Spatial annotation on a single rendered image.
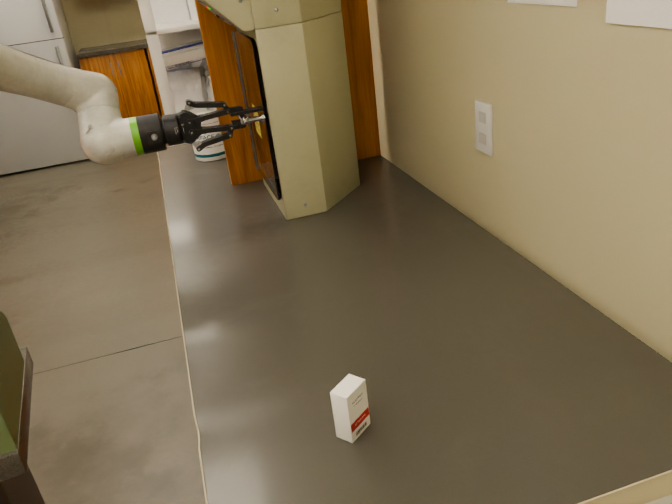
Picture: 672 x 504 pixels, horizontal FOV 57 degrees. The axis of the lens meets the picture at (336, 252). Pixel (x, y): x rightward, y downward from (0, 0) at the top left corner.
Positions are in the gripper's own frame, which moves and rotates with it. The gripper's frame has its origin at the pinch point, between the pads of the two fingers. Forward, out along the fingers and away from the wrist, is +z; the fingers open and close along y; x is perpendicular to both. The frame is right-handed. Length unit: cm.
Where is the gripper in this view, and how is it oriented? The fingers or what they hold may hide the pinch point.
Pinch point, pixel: (244, 116)
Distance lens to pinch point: 163.3
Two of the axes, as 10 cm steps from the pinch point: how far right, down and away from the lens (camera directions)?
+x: -2.9, -3.8, 8.8
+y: -1.2, -9.0, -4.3
